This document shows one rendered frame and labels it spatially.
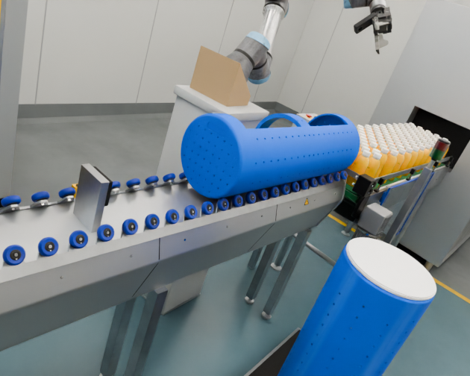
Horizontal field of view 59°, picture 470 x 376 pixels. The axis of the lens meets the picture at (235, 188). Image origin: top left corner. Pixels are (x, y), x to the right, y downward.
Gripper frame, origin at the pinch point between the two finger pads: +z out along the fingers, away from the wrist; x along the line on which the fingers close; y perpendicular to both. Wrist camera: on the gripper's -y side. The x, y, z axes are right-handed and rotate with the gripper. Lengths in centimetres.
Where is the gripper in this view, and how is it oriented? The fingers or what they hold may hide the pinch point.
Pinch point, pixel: (377, 42)
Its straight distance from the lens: 211.9
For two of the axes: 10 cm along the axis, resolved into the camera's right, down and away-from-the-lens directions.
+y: 9.5, -0.7, -3.0
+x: 3.0, 4.4, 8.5
